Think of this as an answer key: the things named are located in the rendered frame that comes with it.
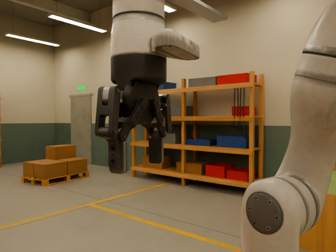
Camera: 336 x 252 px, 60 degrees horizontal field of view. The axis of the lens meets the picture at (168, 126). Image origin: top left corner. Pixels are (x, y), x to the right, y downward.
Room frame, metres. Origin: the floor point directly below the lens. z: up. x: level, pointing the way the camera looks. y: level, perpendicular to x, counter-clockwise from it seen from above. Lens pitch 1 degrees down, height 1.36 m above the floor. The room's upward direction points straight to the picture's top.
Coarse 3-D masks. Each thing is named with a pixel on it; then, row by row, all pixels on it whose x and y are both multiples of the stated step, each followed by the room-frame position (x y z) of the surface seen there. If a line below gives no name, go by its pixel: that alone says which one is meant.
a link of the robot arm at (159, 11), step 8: (112, 0) 0.38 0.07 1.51; (120, 0) 0.37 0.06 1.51; (128, 0) 0.36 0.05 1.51; (136, 0) 0.36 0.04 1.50; (144, 0) 0.36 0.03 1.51; (152, 0) 0.37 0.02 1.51; (160, 0) 0.38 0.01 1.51; (112, 8) 0.38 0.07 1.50; (120, 8) 0.37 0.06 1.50; (128, 8) 0.36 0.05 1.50; (136, 8) 0.36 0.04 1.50; (144, 8) 0.36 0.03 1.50; (152, 8) 0.37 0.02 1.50; (160, 8) 0.38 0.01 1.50; (112, 16) 0.38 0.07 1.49; (160, 16) 0.38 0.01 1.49
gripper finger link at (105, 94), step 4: (104, 88) 0.34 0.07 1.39; (108, 88) 0.33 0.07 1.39; (104, 92) 0.34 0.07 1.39; (108, 92) 0.33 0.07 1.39; (120, 92) 0.35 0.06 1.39; (104, 96) 0.34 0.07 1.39; (108, 96) 0.33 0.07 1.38; (120, 96) 0.35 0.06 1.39; (104, 100) 0.34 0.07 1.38; (120, 100) 0.34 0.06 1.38
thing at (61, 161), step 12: (48, 156) 6.75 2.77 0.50; (60, 156) 6.71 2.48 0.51; (72, 156) 6.99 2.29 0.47; (24, 168) 6.29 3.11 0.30; (36, 168) 6.03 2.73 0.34; (48, 168) 5.97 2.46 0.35; (60, 168) 6.24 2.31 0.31; (72, 168) 6.52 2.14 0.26; (84, 168) 6.81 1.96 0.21; (24, 180) 6.26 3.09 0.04; (36, 180) 6.11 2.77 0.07; (48, 180) 5.96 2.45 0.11
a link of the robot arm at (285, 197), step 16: (272, 176) 0.45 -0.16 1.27; (288, 176) 0.45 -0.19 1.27; (256, 192) 0.42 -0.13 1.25; (272, 192) 0.40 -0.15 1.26; (288, 192) 0.40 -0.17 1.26; (304, 192) 0.42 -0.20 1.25; (256, 208) 0.42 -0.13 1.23; (272, 208) 0.40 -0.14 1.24; (288, 208) 0.39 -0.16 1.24; (304, 208) 0.40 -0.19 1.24; (240, 224) 0.45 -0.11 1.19; (256, 224) 0.42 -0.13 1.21; (272, 224) 0.40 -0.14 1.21; (288, 224) 0.39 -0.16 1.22; (304, 224) 0.40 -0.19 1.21; (256, 240) 0.42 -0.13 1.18; (272, 240) 0.40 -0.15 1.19; (288, 240) 0.39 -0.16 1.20
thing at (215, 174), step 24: (240, 96) 5.11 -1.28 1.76; (192, 120) 5.75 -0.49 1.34; (216, 120) 5.41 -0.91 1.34; (240, 120) 5.11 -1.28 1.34; (144, 144) 6.58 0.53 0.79; (168, 144) 6.20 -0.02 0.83; (192, 144) 5.86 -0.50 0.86; (216, 144) 5.87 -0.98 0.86; (240, 144) 5.17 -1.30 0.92; (144, 168) 6.64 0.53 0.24; (168, 168) 6.49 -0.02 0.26; (192, 168) 5.90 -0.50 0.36; (216, 168) 5.51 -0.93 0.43; (240, 168) 5.62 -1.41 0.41
